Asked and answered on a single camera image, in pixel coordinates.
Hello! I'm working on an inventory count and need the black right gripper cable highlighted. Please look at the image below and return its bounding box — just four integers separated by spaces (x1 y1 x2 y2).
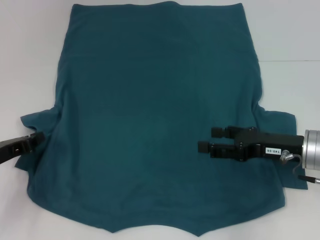
279 149 320 185

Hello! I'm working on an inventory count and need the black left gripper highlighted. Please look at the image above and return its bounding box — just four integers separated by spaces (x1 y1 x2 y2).
0 131 46 166

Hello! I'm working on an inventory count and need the teal blue t-shirt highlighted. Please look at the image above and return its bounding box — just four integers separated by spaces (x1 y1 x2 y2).
14 2 309 231

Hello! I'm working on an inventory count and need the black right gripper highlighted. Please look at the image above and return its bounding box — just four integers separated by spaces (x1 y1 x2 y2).
197 125 305 162

